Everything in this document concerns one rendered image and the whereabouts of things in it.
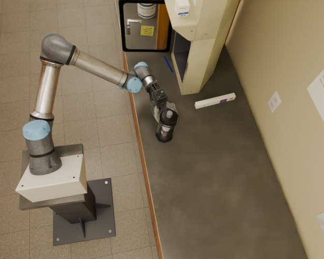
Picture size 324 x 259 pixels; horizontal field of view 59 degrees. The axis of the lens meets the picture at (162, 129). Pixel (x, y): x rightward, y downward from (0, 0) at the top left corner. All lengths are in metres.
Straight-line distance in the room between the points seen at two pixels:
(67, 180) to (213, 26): 0.96
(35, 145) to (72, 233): 1.20
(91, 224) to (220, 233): 1.23
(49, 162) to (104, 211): 1.11
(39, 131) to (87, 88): 1.65
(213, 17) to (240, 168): 0.82
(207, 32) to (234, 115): 0.60
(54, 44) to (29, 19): 2.44
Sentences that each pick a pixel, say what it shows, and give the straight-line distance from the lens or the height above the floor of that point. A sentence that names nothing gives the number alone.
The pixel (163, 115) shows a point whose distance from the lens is 1.45.
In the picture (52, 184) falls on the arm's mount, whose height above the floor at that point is 1.16.
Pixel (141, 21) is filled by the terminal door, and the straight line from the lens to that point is 1.77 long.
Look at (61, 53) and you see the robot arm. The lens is 1.36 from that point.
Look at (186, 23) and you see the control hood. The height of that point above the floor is 1.51.
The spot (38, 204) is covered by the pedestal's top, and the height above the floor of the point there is 0.94.
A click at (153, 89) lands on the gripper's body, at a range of 1.48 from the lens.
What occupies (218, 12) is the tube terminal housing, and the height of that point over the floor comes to 1.57.
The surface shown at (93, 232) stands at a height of 0.02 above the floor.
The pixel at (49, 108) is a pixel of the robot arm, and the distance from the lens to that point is 1.55.
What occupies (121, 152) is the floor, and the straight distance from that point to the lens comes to 2.64.
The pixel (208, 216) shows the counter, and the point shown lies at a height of 0.94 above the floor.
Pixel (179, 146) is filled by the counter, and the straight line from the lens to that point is 1.65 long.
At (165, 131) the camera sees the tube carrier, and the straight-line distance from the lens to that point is 1.51.
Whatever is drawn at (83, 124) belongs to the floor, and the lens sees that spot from 2.81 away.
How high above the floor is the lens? 2.44
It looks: 63 degrees down
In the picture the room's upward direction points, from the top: 8 degrees clockwise
